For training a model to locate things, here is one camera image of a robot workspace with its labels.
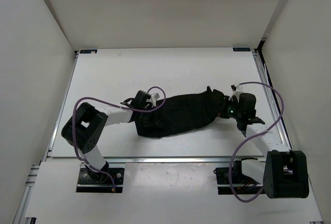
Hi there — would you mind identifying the aluminium right side rail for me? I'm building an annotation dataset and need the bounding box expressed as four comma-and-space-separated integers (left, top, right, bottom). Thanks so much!
252, 49, 292, 148

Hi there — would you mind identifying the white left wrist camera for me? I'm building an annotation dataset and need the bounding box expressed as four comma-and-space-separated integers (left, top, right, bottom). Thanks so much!
146, 93, 160, 107

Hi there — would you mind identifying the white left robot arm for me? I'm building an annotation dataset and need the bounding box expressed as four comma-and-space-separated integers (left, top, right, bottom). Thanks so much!
61, 91, 166, 186

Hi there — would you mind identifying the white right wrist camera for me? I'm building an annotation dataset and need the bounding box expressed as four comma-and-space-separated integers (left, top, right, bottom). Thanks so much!
230, 84, 244, 100

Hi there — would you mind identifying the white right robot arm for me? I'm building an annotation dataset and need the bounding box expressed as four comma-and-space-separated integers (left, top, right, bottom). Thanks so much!
224, 90, 309, 199

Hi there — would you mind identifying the blue label corner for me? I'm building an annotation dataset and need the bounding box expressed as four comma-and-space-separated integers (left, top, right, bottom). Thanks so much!
233, 47, 251, 52
80, 49, 98, 54

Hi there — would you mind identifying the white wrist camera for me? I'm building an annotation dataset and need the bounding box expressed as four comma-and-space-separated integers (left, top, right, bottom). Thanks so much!
146, 93, 160, 107
230, 84, 244, 100

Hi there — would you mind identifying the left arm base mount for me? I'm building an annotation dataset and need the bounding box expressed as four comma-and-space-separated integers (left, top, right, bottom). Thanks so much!
76, 164, 125, 193

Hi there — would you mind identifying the blue label left corner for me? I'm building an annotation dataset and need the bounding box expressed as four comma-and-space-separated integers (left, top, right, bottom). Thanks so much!
80, 49, 98, 54

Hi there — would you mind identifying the aluminium front rail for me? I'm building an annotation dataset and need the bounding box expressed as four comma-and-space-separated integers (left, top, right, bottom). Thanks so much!
49, 156, 259, 164

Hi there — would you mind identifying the blue label right corner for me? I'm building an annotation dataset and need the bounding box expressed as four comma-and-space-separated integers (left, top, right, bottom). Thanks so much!
233, 47, 251, 52

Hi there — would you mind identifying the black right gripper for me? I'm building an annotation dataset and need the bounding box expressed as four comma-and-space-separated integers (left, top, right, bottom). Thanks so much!
212, 95, 242, 120

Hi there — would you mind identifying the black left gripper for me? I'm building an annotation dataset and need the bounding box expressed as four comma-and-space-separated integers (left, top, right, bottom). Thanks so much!
139, 104, 163, 128

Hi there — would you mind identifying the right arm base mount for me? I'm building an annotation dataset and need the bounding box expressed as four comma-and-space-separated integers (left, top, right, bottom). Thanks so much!
213, 160, 262, 195

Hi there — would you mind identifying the black pleated skirt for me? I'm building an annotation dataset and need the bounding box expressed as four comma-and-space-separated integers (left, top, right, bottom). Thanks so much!
135, 86, 225, 138

